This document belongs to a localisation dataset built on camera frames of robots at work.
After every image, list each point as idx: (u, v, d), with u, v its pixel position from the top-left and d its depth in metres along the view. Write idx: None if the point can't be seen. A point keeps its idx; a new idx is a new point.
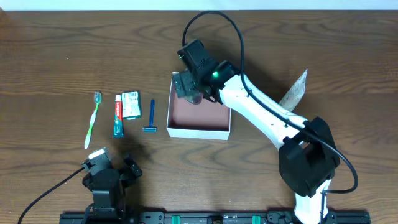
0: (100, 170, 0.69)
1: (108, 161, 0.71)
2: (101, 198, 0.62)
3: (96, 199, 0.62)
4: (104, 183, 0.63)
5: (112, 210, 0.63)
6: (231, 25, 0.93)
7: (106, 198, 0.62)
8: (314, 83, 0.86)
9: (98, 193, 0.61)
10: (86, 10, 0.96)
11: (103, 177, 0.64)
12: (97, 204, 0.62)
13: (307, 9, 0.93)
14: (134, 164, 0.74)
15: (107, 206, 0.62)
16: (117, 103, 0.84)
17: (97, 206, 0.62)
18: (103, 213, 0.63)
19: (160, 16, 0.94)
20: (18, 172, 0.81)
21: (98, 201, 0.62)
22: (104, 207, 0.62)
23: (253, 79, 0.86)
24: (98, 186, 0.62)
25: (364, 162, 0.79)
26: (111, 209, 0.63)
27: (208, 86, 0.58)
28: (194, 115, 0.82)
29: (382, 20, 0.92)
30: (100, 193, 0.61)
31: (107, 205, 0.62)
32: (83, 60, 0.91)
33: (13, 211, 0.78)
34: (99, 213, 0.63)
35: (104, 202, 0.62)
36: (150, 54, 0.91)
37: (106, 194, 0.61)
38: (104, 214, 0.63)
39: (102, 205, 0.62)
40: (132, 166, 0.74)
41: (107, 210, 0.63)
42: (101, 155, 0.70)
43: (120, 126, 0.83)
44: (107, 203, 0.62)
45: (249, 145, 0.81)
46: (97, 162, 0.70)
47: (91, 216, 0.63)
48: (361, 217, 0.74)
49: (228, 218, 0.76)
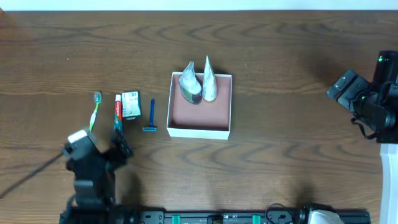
0: (81, 157, 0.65)
1: (91, 144, 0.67)
2: (83, 188, 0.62)
3: (78, 190, 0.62)
4: (86, 173, 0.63)
5: (98, 201, 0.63)
6: (231, 25, 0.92)
7: (89, 189, 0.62)
8: (314, 82, 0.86)
9: (79, 183, 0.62)
10: (85, 10, 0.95)
11: (86, 168, 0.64)
12: (81, 195, 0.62)
13: (308, 9, 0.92)
14: (123, 144, 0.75)
15: (91, 196, 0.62)
16: (117, 103, 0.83)
17: (81, 198, 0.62)
18: (87, 205, 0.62)
19: (160, 16, 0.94)
20: (17, 172, 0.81)
21: (82, 193, 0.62)
22: (89, 199, 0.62)
23: (252, 79, 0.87)
24: (80, 177, 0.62)
25: (362, 161, 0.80)
26: (94, 199, 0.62)
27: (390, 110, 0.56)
28: (194, 115, 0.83)
29: (382, 19, 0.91)
30: (82, 183, 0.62)
31: (91, 195, 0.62)
32: (83, 60, 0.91)
33: (12, 211, 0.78)
34: (83, 206, 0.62)
35: (87, 193, 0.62)
36: (150, 54, 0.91)
37: (89, 185, 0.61)
38: (89, 205, 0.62)
39: (86, 196, 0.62)
40: (122, 146, 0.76)
41: (92, 200, 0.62)
42: (83, 139, 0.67)
43: (120, 126, 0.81)
44: (90, 193, 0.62)
45: (249, 145, 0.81)
46: (79, 145, 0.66)
47: (75, 208, 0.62)
48: (361, 217, 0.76)
49: (228, 218, 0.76)
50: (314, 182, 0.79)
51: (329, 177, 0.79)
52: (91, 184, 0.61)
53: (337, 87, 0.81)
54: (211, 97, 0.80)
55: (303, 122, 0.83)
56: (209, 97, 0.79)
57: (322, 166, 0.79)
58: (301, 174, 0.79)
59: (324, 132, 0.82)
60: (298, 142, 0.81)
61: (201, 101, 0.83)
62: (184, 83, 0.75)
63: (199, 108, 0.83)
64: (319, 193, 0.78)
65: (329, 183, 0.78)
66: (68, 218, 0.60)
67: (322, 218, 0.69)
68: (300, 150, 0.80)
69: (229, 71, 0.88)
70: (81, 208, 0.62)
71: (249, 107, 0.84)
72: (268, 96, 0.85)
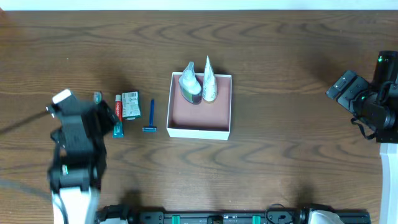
0: (70, 104, 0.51)
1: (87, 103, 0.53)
2: (72, 126, 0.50)
3: (66, 128, 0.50)
4: (75, 109, 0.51)
5: (87, 143, 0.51)
6: (231, 25, 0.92)
7: (79, 127, 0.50)
8: (314, 82, 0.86)
9: (69, 121, 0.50)
10: (85, 10, 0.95)
11: (75, 106, 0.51)
12: (69, 137, 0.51)
13: (308, 9, 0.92)
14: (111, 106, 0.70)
15: (81, 139, 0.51)
16: (117, 103, 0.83)
17: (68, 139, 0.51)
18: (76, 150, 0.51)
19: (160, 16, 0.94)
20: (17, 172, 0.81)
21: (70, 132, 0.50)
22: (78, 139, 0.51)
23: (252, 79, 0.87)
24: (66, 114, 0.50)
25: (362, 162, 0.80)
26: (86, 142, 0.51)
27: (388, 110, 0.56)
28: (194, 116, 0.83)
29: (382, 19, 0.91)
30: (71, 121, 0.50)
31: (81, 135, 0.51)
32: (83, 60, 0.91)
33: (13, 211, 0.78)
34: (71, 150, 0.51)
35: (76, 134, 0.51)
36: (150, 54, 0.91)
37: (79, 122, 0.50)
38: (78, 151, 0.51)
39: (74, 135, 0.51)
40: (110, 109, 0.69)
41: (81, 142, 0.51)
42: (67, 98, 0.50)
43: (120, 126, 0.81)
44: (80, 135, 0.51)
45: (250, 145, 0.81)
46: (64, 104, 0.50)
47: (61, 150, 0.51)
48: (361, 217, 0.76)
49: (228, 218, 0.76)
50: (314, 182, 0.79)
51: (329, 177, 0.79)
52: (81, 122, 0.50)
53: (337, 87, 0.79)
54: (211, 97, 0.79)
55: (303, 122, 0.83)
56: (209, 97, 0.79)
57: (322, 167, 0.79)
58: (301, 174, 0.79)
59: (324, 132, 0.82)
60: (298, 142, 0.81)
61: (201, 101, 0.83)
62: (184, 83, 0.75)
63: (199, 108, 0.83)
64: (319, 193, 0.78)
65: (329, 183, 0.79)
66: (53, 164, 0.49)
67: (323, 218, 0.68)
68: (300, 150, 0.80)
69: (229, 71, 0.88)
70: (70, 154, 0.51)
71: (249, 107, 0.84)
72: (268, 96, 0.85)
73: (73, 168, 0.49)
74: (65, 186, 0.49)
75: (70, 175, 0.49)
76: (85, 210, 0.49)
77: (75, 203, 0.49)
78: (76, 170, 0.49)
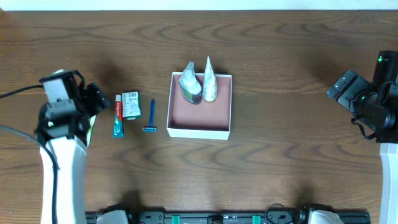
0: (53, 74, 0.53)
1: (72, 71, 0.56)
2: (56, 90, 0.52)
3: (50, 93, 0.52)
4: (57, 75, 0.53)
5: (71, 104, 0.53)
6: (231, 25, 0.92)
7: (63, 89, 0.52)
8: (314, 82, 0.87)
9: (51, 84, 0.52)
10: (85, 10, 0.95)
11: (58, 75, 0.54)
12: (53, 100, 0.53)
13: (308, 9, 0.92)
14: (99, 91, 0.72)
15: (64, 97, 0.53)
16: (117, 103, 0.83)
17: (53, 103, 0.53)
18: (60, 111, 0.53)
19: (160, 16, 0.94)
20: (17, 172, 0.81)
21: (55, 96, 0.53)
22: (62, 101, 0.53)
23: (252, 79, 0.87)
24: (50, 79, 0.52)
25: (362, 162, 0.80)
26: (68, 101, 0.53)
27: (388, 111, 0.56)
28: (194, 115, 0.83)
29: (383, 20, 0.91)
30: (54, 83, 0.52)
31: (64, 98, 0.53)
32: (83, 60, 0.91)
33: (13, 211, 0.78)
34: (56, 114, 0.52)
35: (59, 94, 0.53)
36: (150, 54, 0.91)
37: (63, 84, 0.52)
38: (63, 111, 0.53)
39: (58, 99, 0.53)
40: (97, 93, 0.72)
41: (65, 104, 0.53)
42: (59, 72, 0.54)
43: (120, 126, 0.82)
44: (63, 94, 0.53)
45: (250, 145, 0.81)
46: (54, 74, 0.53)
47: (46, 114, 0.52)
48: (361, 217, 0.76)
49: (228, 218, 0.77)
50: (314, 182, 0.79)
51: (329, 177, 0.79)
52: (64, 84, 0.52)
53: (337, 87, 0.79)
54: (211, 97, 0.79)
55: (303, 122, 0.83)
56: (209, 97, 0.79)
57: (322, 167, 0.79)
58: (301, 174, 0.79)
59: (324, 132, 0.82)
60: (298, 142, 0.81)
61: (201, 101, 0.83)
62: (184, 83, 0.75)
63: (199, 108, 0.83)
64: (319, 193, 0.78)
65: (329, 183, 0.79)
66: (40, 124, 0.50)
67: (322, 218, 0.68)
68: (300, 150, 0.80)
69: (229, 71, 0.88)
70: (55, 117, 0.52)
71: (249, 107, 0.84)
72: (268, 96, 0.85)
73: (59, 127, 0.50)
74: (55, 138, 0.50)
75: (57, 129, 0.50)
76: (73, 154, 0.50)
77: (63, 148, 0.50)
78: (61, 127, 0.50)
